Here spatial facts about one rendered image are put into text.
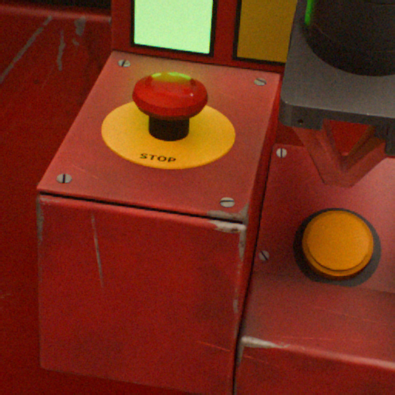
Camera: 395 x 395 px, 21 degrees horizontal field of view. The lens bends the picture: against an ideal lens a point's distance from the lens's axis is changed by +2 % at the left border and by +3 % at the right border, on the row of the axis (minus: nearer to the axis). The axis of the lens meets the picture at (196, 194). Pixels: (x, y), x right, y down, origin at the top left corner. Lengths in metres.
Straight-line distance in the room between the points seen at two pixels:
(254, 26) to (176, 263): 0.16
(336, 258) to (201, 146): 0.10
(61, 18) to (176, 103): 0.21
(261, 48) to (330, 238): 0.12
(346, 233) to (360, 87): 0.15
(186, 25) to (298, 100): 0.19
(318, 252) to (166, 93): 0.12
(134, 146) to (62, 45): 0.20
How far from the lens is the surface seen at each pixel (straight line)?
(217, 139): 0.55
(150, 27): 0.62
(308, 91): 0.44
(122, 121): 0.56
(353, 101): 0.44
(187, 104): 0.53
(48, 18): 0.72
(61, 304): 0.55
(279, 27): 0.61
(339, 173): 0.53
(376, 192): 0.60
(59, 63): 0.73
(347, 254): 0.57
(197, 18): 0.61
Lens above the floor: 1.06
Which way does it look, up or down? 34 degrees down
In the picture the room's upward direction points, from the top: 4 degrees clockwise
